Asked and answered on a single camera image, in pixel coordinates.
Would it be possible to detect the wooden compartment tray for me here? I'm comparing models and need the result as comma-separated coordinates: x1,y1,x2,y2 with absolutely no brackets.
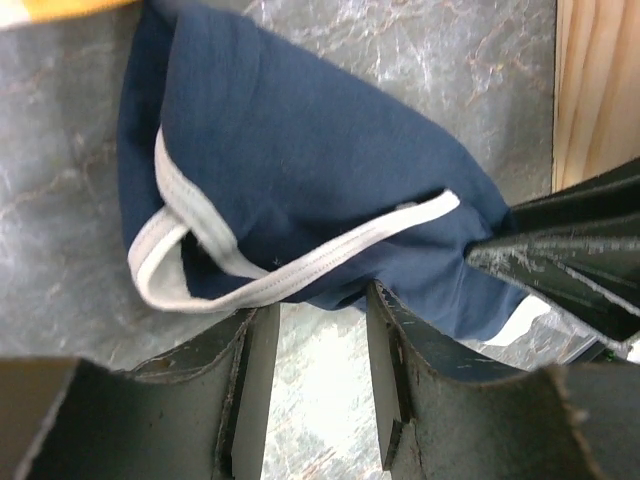
552,0,639,191

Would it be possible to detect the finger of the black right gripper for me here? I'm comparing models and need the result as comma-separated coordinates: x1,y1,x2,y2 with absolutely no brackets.
466,235,639,347
504,158,639,238

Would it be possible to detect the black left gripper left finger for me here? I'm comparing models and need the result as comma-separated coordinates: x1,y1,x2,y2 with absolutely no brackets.
1,306,280,479

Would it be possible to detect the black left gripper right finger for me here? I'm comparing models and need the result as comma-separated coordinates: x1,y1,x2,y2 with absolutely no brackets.
366,283,639,479

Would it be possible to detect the navy blue white-trimmed underwear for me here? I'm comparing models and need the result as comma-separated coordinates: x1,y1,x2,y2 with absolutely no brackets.
117,1,549,346

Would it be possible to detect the yellow checkered cloth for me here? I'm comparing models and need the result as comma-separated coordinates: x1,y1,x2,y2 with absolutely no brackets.
0,0,133,29

